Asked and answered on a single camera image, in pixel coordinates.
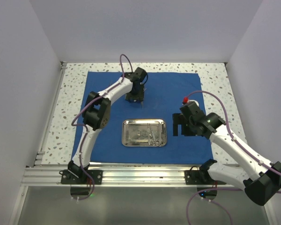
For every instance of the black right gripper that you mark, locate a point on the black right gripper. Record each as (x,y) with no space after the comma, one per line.
(178,118)

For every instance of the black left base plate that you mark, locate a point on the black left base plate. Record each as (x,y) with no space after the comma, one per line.
(75,175)

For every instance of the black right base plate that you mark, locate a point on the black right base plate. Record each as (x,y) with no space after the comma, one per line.
(194,176)

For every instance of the steel surgical scissors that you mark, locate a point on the steel surgical scissors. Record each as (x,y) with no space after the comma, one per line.
(158,136)

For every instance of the steel instrument tray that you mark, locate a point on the steel instrument tray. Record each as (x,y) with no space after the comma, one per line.
(135,132)

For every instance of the aluminium front rail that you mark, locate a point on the aluminium front rail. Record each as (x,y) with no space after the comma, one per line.
(114,175)

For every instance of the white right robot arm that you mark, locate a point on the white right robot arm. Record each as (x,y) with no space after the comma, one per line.
(257,176)

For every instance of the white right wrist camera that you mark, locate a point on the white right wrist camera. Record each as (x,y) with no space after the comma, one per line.
(186,100)

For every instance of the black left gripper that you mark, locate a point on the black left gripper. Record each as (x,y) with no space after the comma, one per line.
(139,96)

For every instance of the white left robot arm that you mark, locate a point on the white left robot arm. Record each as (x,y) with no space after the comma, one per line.
(96,115)

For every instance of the blue cloth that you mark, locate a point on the blue cloth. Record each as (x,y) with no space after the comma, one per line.
(163,97)

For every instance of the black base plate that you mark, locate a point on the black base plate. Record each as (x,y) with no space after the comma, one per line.
(75,175)
(194,176)

